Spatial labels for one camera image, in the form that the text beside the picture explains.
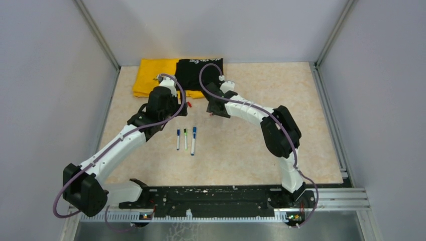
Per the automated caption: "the white blue-ended marker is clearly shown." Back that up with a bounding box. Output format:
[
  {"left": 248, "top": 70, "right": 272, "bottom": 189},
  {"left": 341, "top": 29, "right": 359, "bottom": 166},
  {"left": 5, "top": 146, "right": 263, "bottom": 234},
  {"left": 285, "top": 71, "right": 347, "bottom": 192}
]
[{"left": 176, "top": 129, "right": 180, "bottom": 150}]

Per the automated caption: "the large white blue marker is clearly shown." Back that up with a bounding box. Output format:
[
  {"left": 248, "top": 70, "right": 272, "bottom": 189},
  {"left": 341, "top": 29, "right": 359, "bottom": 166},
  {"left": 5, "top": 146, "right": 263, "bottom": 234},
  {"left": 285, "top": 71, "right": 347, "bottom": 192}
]
[{"left": 190, "top": 127, "right": 197, "bottom": 156}]

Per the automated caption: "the white green-tipped pen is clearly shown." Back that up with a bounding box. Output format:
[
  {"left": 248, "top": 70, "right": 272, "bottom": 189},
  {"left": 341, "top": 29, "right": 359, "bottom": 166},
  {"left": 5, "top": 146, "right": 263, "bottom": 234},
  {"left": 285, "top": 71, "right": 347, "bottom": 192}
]
[{"left": 183, "top": 128, "right": 188, "bottom": 150}]

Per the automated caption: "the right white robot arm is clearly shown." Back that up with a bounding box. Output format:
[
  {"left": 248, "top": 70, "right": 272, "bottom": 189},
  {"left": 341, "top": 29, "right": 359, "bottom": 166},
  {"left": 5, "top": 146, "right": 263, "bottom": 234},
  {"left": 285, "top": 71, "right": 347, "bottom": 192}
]
[{"left": 202, "top": 81, "right": 306, "bottom": 207}]

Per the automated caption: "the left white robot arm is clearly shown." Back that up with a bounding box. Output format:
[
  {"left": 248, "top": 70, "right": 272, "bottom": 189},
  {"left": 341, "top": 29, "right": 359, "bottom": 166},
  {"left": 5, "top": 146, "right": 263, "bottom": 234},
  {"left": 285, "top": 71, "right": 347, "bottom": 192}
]
[{"left": 60, "top": 85, "right": 186, "bottom": 217}]

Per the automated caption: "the yellow folded shirt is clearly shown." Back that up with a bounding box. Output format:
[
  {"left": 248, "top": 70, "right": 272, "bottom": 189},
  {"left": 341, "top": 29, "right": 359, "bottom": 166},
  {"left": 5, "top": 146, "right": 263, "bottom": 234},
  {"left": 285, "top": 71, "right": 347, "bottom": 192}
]
[{"left": 132, "top": 59, "right": 205, "bottom": 99}]

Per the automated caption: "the black folded shirt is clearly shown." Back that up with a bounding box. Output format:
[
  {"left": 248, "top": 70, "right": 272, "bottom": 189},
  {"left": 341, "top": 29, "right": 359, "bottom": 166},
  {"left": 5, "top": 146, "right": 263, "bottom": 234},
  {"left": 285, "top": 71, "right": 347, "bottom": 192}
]
[{"left": 175, "top": 58, "right": 224, "bottom": 91}]

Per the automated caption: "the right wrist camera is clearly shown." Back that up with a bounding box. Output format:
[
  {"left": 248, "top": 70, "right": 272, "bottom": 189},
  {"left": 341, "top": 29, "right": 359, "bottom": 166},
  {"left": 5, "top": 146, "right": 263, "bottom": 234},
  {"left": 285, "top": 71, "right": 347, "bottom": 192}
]
[{"left": 219, "top": 75, "right": 235, "bottom": 93}]

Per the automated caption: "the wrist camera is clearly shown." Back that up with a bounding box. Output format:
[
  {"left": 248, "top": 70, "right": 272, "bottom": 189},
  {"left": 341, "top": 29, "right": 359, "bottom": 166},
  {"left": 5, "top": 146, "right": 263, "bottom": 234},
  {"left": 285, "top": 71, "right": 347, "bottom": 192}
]
[
  {"left": 157, "top": 75, "right": 177, "bottom": 97},
  {"left": 219, "top": 75, "right": 235, "bottom": 93}
]

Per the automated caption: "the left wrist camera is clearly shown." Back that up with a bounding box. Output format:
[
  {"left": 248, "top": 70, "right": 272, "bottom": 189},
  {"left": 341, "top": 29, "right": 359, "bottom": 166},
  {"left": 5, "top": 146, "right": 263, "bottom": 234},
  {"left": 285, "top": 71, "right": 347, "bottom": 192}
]
[{"left": 157, "top": 75, "right": 177, "bottom": 97}]

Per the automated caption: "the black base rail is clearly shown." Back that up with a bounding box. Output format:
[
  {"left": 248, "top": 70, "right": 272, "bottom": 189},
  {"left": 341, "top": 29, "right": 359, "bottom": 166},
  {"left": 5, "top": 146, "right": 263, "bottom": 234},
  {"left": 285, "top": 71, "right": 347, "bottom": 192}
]
[{"left": 119, "top": 185, "right": 315, "bottom": 221}]

